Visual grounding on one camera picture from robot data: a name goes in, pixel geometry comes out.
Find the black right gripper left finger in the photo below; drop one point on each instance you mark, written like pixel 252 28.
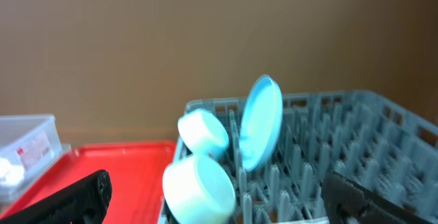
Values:
pixel 85 201

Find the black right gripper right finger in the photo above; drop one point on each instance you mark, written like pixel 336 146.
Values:
pixel 344 199

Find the white tissue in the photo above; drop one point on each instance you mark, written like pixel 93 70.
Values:
pixel 11 175

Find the green bowl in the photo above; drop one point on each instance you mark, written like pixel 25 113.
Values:
pixel 198 190

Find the light blue plate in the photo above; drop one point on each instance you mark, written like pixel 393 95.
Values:
pixel 261 123

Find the light blue bowl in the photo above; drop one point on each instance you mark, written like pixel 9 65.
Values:
pixel 202 132

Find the grey dishwasher rack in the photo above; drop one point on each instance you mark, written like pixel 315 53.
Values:
pixel 362 135

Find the red serving tray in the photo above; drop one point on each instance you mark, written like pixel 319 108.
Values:
pixel 135 170

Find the clear plastic bin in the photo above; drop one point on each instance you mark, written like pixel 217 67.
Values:
pixel 30 141

